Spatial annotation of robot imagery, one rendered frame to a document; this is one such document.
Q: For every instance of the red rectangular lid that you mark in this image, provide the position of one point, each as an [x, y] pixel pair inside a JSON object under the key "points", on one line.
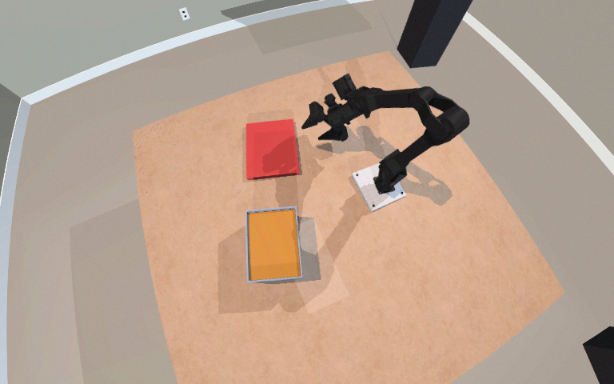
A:
{"points": [[271, 149]]}

